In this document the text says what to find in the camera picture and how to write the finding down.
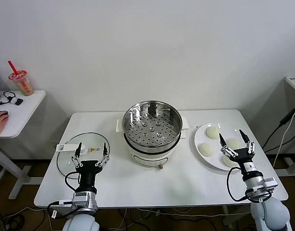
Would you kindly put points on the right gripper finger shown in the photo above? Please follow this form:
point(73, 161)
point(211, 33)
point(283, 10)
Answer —
point(228, 150)
point(249, 144)

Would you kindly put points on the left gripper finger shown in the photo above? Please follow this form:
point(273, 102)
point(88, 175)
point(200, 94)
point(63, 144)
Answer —
point(104, 157)
point(76, 158)

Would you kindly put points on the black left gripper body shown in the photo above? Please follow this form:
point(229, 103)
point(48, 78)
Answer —
point(88, 174)

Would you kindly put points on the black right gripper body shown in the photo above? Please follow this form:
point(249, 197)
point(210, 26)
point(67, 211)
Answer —
point(246, 160)

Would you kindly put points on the white steamed baozi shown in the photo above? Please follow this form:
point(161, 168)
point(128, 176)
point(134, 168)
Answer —
point(234, 143)
point(205, 149)
point(212, 132)
point(228, 161)

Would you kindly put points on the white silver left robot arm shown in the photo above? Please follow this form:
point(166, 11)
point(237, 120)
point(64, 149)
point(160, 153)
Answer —
point(81, 221)

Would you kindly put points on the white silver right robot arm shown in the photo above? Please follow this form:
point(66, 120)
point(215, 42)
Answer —
point(267, 211)

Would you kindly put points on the white electric steamer pot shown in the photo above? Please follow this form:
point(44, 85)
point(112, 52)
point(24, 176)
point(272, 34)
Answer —
point(150, 157)

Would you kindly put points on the stainless steel steamer basket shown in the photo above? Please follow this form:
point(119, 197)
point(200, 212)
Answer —
point(138, 108)

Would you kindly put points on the white round plate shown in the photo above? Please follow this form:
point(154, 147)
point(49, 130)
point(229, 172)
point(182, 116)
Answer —
point(210, 163)

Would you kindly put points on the white side table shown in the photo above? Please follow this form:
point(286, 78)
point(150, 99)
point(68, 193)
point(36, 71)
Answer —
point(22, 115)

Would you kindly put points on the white desk with label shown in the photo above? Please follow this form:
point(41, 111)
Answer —
point(294, 83)

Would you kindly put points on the small black box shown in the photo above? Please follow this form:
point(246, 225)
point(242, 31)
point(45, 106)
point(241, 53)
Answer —
point(19, 102)

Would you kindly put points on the plastic bubble tea cup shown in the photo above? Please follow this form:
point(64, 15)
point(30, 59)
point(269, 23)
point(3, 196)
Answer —
point(23, 84)

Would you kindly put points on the red drinking straw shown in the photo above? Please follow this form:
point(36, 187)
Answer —
point(13, 67)

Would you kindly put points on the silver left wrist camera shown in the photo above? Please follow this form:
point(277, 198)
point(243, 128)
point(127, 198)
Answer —
point(81, 198)

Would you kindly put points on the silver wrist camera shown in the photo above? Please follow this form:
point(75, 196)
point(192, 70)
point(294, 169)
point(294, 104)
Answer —
point(270, 185)
point(81, 198)

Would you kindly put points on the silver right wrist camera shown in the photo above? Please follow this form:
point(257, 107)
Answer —
point(270, 185)

